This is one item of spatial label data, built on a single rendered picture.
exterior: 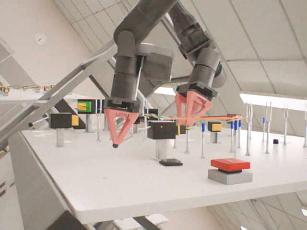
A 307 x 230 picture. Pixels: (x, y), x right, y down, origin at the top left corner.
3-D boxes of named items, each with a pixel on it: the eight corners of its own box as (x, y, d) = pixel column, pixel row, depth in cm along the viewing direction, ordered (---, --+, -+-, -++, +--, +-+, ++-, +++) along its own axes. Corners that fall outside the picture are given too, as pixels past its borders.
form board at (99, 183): (21, 135, 146) (21, 130, 146) (210, 130, 190) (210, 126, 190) (76, 228, 40) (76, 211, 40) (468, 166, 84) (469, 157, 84)
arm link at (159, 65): (126, 16, 72) (117, 29, 65) (178, 23, 71) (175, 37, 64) (124, 64, 79) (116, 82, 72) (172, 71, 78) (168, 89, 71)
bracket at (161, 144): (152, 158, 79) (153, 137, 79) (162, 157, 80) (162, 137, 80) (159, 161, 75) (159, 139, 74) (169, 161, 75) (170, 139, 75)
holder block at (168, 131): (147, 137, 78) (147, 120, 78) (169, 137, 80) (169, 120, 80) (152, 139, 74) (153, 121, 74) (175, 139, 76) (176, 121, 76)
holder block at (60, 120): (27, 146, 96) (27, 112, 95) (69, 144, 101) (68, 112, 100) (29, 148, 91) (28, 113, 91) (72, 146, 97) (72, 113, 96)
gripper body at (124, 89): (130, 109, 79) (135, 78, 79) (142, 110, 70) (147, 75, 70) (103, 105, 77) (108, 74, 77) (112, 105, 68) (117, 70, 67)
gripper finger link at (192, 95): (187, 131, 84) (199, 98, 86) (204, 131, 78) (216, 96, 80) (166, 120, 81) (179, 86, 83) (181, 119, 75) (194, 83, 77)
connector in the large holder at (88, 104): (91, 111, 137) (91, 101, 137) (88, 111, 134) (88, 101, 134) (78, 111, 138) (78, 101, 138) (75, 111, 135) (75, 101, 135)
